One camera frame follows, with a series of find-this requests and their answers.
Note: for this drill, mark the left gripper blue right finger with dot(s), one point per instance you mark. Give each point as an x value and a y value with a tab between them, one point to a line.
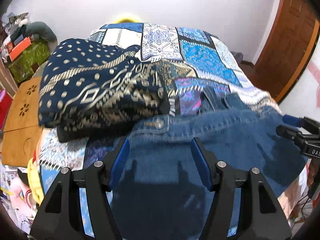
200	162

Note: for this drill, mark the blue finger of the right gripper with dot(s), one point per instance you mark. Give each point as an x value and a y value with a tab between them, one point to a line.
289	133
293	121

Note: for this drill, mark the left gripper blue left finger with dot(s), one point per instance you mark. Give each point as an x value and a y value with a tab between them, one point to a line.
120	157

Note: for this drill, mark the blue denim jacket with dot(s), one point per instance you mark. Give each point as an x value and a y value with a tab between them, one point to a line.
161	195

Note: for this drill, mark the white sliding wardrobe door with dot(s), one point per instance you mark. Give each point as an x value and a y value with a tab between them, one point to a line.
303	99

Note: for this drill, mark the black folded garment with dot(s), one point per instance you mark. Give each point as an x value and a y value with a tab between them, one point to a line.
113	131

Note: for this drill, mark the navy patterned folded cloth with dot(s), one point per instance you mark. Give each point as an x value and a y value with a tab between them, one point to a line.
90	85

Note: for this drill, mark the blue patchwork bedspread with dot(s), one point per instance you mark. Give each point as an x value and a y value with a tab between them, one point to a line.
190	62

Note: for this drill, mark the yellow knitted blanket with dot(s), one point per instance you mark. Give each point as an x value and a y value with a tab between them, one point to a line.
34	182

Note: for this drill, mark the brown wooden wardrobe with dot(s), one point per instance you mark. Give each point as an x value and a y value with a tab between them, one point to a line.
288	48

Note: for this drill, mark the wooden lap desk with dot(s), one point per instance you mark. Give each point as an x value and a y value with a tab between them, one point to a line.
22	131

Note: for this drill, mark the yellow headboard cushion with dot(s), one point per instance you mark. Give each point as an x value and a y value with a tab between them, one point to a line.
126	20

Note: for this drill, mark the green patterned cabinet cover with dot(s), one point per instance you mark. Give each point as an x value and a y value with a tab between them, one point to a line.
26	64

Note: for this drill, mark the orange box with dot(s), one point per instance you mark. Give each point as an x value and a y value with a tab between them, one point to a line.
18	49

